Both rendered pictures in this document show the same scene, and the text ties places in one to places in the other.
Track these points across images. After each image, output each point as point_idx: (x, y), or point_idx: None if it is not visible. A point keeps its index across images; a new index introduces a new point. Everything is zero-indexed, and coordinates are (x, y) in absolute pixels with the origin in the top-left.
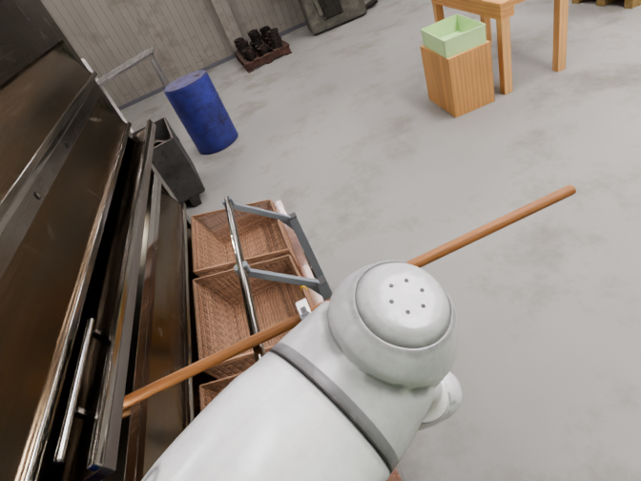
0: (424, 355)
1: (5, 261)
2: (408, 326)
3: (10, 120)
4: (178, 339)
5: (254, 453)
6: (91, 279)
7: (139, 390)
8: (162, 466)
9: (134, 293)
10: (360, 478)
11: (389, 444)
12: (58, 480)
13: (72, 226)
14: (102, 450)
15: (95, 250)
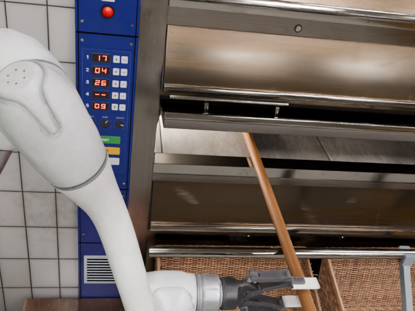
0: None
1: (322, 34)
2: (0, 74)
3: None
4: (349, 221)
5: (2, 46)
6: (365, 114)
7: (261, 168)
8: (26, 34)
9: (326, 135)
10: None
11: None
12: (173, 107)
13: (408, 80)
14: (173, 117)
15: (383, 103)
